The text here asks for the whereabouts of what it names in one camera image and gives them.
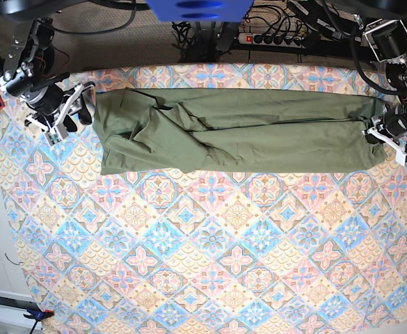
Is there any patterned tile tablecloth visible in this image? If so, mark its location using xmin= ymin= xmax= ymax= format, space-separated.
xmin=0 ymin=63 xmax=407 ymax=334

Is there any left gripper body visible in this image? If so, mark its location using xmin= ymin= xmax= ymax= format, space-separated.
xmin=362 ymin=104 xmax=407 ymax=152

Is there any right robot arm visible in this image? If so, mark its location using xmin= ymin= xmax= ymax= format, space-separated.
xmin=0 ymin=1 xmax=94 ymax=143

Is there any black round stool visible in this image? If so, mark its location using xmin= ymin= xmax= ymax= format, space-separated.
xmin=41 ymin=45 xmax=55 ymax=77

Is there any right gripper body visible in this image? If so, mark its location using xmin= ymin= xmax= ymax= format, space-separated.
xmin=24 ymin=81 xmax=95 ymax=133

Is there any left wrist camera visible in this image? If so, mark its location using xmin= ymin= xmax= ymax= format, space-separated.
xmin=395 ymin=149 xmax=407 ymax=166

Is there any power strip with red switch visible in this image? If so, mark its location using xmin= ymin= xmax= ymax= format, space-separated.
xmin=237 ymin=33 xmax=303 ymax=48

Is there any olive green t-shirt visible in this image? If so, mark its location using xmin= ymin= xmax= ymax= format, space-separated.
xmin=93 ymin=88 xmax=386 ymax=175

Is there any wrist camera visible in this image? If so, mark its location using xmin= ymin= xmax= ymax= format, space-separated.
xmin=44 ymin=127 xmax=68 ymax=146
xmin=395 ymin=149 xmax=407 ymax=166

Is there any blue orange clamp lower left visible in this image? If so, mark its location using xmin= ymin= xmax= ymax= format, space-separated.
xmin=24 ymin=309 xmax=54 ymax=321

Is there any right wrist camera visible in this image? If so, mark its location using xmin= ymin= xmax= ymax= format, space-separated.
xmin=44 ymin=127 xmax=68 ymax=146

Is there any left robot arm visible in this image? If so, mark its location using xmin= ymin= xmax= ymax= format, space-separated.
xmin=321 ymin=1 xmax=407 ymax=165

